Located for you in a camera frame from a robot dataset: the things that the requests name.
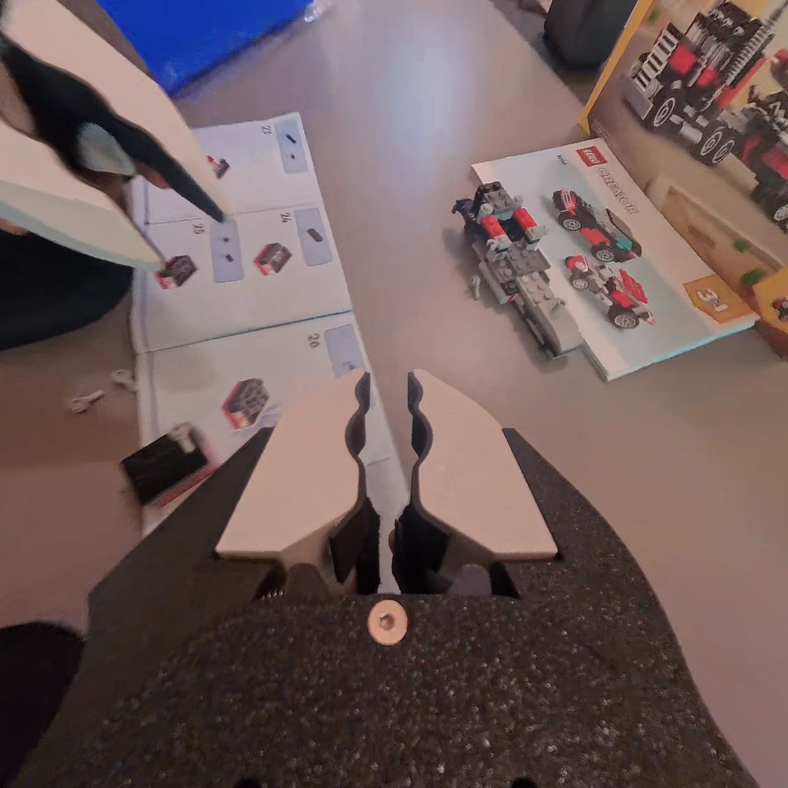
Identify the car-cover instruction booklet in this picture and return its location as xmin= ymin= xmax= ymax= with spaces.
xmin=470 ymin=138 xmax=759 ymax=383

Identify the toy brick truck model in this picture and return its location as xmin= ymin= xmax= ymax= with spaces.
xmin=451 ymin=179 xmax=586 ymax=359

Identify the large blue plastic bin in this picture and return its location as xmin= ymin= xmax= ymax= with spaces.
xmin=95 ymin=0 xmax=312 ymax=96

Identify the black toy brick block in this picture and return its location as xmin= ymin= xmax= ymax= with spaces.
xmin=120 ymin=421 xmax=222 ymax=509

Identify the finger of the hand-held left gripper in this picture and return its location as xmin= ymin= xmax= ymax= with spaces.
xmin=0 ymin=0 xmax=235 ymax=224
xmin=0 ymin=122 xmax=166 ymax=273

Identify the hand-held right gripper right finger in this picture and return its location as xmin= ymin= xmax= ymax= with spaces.
xmin=393 ymin=368 xmax=559 ymax=597

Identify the toy brick set box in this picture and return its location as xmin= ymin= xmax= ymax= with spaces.
xmin=577 ymin=0 xmax=788 ymax=361

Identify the step-page instruction booklet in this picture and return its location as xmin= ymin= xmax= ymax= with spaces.
xmin=126 ymin=111 xmax=407 ymax=536

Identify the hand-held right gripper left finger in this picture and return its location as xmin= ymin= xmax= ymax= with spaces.
xmin=215 ymin=371 xmax=381 ymax=597

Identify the black mesh cushion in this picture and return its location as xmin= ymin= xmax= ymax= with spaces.
xmin=0 ymin=621 xmax=87 ymax=788
xmin=0 ymin=231 xmax=135 ymax=353

